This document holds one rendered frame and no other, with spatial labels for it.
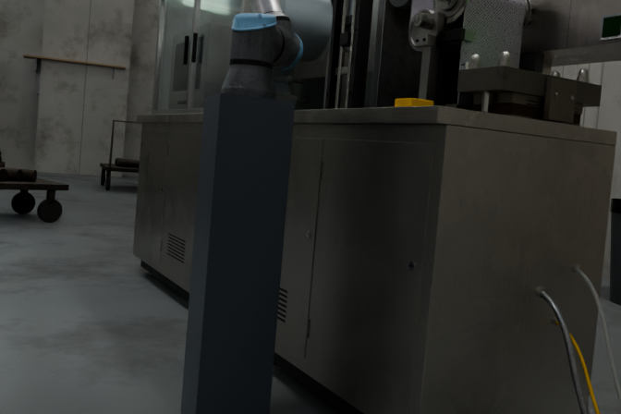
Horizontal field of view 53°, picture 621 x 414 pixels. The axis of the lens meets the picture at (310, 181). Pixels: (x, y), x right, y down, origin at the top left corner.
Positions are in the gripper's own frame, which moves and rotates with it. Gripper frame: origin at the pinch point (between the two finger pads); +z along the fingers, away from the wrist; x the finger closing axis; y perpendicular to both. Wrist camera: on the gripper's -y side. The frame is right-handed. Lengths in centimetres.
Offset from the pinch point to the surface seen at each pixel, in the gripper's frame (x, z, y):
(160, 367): 66, 39, -129
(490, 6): -4.8, 10.7, 8.6
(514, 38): -4.8, 23.8, 10.2
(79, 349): 91, 23, -143
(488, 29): -4.8, 14.9, 3.8
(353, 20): 33.1, -4.2, -7.5
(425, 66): 4.6, 12.0, -14.6
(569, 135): -31, 39, -14
